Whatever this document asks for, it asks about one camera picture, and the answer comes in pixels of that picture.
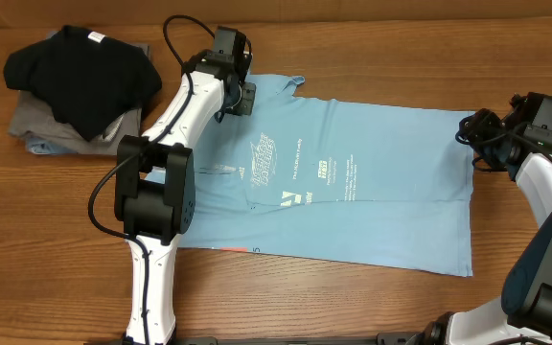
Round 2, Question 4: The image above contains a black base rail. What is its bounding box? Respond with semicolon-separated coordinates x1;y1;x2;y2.
169;332;435;345

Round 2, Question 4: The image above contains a black folded t-shirt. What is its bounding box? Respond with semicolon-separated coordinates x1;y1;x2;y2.
3;25;162;141

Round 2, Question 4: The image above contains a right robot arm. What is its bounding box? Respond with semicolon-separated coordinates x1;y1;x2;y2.
408;92;552;344

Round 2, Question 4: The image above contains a grey folded t-shirt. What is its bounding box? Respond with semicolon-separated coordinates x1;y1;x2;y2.
9;44;150;155

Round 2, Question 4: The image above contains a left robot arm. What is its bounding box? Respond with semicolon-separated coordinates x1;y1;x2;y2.
114;27;256;345

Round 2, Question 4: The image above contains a light blue printed t-shirt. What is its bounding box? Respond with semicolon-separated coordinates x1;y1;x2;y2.
181;75;473;277

